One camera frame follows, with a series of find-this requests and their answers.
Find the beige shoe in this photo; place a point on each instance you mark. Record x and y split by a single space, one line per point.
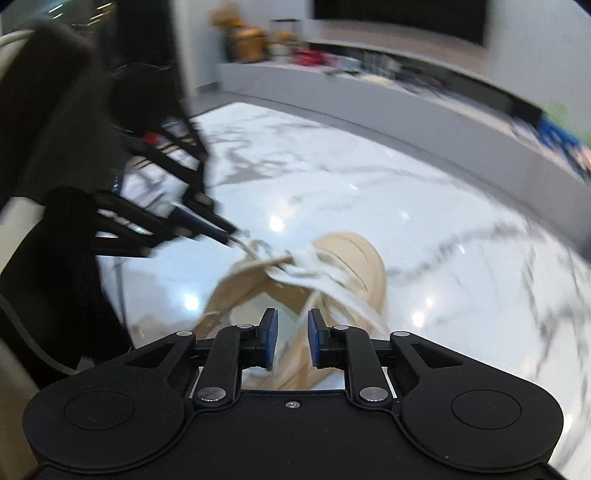
360 263

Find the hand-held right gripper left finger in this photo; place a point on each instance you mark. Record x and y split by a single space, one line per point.
272 337

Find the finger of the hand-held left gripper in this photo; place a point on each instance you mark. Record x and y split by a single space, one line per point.
203 205
184 221

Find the white shoelace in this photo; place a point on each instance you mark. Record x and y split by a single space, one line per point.
304 267

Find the lotus pond painting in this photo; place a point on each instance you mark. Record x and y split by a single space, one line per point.
561 134

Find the cream chair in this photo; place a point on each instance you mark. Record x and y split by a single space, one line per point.
14 50

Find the red box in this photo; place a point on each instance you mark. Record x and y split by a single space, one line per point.
307 57

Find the golden round jar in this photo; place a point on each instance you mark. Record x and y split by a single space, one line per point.
249 44

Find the yellow flower gift box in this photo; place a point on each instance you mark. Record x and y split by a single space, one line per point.
284 44

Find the dark vase with dried flowers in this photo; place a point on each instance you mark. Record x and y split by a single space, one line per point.
226 23

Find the long marble media console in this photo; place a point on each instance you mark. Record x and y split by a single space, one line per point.
369 101

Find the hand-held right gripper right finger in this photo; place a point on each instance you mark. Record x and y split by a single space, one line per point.
316 339

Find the black wall television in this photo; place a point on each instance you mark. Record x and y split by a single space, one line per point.
401 16

